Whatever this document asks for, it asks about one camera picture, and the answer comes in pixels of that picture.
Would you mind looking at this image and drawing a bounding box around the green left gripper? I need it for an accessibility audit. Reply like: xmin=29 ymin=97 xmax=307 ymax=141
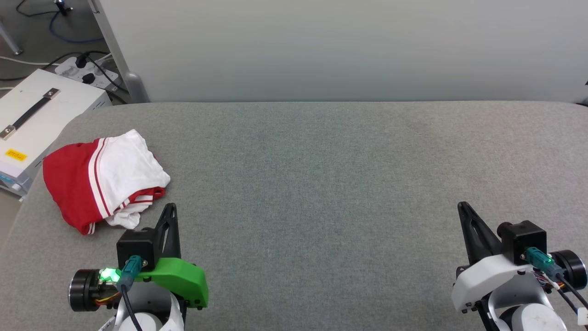
xmin=136 ymin=203 xmax=209 ymax=308

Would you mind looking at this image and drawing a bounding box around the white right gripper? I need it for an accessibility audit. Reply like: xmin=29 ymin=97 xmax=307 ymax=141
xmin=452 ymin=202 xmax=536 ymax=314

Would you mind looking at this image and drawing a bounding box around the red and white basketball jersey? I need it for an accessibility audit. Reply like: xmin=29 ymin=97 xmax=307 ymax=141
xmin=43 ymin=129 xmax=171 ymax=235

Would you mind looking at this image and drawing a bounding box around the white metal equipment box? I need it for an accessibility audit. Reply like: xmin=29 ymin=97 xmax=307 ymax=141
xmin=0 ymin=68 xmax=113 ymax=199

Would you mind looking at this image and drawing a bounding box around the white power strip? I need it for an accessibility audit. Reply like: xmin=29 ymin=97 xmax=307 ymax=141
xmin=54 ymin=55 xmax=120 ymax=91

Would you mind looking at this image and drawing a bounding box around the white partition panel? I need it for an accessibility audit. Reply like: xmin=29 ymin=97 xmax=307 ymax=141
xmin=98 ymin=0 xmax=588 ymax=103

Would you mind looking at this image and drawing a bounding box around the grey metal table leg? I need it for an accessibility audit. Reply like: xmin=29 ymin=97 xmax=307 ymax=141
xmin=0 ymin=18 xmax=24 ymax=56

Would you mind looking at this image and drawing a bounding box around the black power cable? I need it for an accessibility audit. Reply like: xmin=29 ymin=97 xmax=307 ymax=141
xmin=44 ymin=50 xmax=132 ymax=104

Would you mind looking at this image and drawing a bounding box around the black box carrying handle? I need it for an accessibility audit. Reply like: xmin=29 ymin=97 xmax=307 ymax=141
xmin=0 ymin=88 xmax=62 ymax=141

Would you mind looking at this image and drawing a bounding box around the blue cable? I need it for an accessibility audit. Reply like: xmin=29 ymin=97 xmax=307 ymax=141
xmin=48 ymin=8 xmax=105 ymax=46

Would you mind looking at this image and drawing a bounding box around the white cable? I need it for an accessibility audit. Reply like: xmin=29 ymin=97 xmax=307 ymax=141
xmin=0 ymin=55 xmax=61 ymax=68

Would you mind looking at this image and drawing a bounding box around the thin black floor cable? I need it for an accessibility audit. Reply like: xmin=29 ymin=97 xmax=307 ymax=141
xmin=16 ymin=0 xmax=75 ymax=19

